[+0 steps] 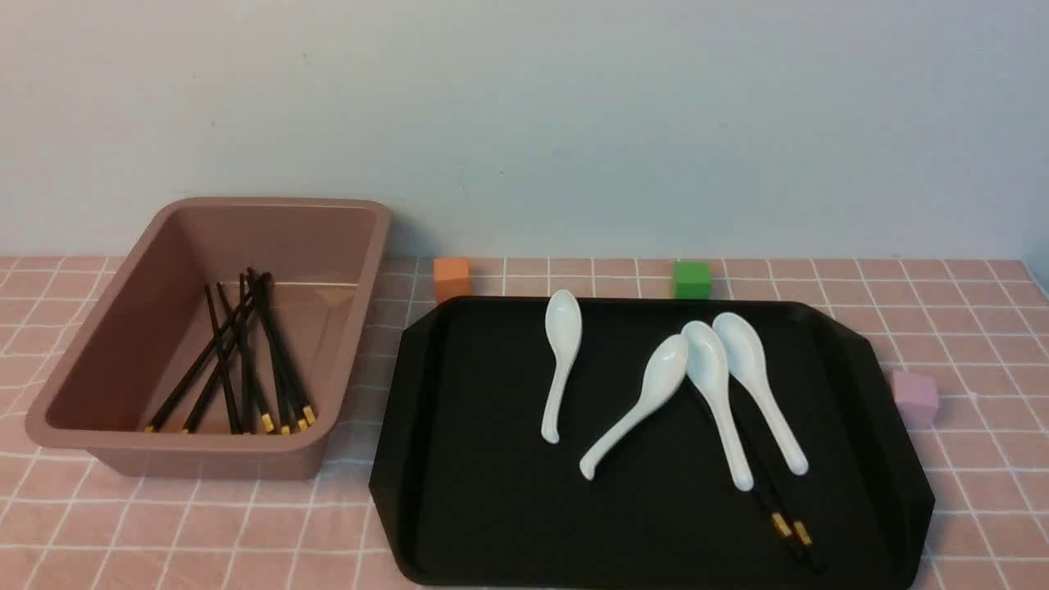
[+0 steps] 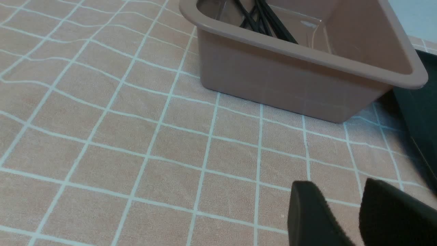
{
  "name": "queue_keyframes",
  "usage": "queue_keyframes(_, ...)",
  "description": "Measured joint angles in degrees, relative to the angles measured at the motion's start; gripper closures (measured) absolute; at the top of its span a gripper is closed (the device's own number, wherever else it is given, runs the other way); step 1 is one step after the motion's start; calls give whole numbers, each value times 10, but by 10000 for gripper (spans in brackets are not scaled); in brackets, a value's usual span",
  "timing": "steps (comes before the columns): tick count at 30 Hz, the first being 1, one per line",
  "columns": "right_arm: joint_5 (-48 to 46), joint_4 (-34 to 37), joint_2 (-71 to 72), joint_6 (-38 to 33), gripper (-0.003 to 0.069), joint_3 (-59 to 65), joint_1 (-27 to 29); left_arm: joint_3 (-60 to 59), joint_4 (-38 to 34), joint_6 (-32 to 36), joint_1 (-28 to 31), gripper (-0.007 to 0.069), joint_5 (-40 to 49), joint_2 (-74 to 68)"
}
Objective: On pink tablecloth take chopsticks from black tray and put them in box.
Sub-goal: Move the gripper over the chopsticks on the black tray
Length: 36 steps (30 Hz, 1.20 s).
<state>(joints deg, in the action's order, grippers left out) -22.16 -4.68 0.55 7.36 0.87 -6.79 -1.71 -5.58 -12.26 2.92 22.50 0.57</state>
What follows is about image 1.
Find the black chopstick gold band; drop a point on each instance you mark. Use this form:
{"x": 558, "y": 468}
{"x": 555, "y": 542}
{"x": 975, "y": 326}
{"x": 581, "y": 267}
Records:
{"x": 816, "y": 563}
{"x": 768, "y": 504}

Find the white ceramic spoon leftmost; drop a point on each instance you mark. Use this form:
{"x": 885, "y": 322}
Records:
{"x": 564, "y": 332}

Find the white ceramic spoon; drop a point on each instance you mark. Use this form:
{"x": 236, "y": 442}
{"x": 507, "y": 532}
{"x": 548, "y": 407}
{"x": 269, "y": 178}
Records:
{"x": 663, "y": 374}
{"x": 707, "y": 368}
{"x": 564, "y": 332}
{"x": 746, "y": 361}

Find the orange cube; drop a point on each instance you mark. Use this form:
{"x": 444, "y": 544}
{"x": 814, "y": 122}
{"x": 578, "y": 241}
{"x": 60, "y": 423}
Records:
{"x": 451, "y": 276}

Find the green cube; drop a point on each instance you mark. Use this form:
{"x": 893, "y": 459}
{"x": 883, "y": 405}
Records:
{"x": 691, "y": 280}

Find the black plastic tray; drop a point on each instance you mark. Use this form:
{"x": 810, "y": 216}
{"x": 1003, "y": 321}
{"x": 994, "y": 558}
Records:
{"x": 469, "y": 493}

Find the white ceramic spoon rightmost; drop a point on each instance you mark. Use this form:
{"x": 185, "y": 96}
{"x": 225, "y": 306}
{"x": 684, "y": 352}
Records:
{"x": 746, "y": 361}

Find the black chopstick in bin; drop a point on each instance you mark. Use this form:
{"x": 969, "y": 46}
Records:
{"x": 234, "y": 370}
{"x": 295, "y": 381}
{"x": 253, "y": 402}
{"x": 230, "y": 333}
{"x": 291, "y": 415}
{"x": 222, "y": 369}

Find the pink plastic bin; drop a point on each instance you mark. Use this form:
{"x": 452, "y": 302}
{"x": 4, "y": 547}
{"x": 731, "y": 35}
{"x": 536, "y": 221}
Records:
{"x": 151, "y": 323}

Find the pink cube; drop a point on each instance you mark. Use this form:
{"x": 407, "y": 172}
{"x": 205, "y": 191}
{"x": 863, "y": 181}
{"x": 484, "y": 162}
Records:
{"x": 916, "y": 397}

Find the pink checkered tablecloth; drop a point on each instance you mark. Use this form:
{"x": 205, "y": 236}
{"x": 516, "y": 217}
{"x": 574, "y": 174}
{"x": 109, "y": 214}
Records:
{"x": 978, "y": 327}

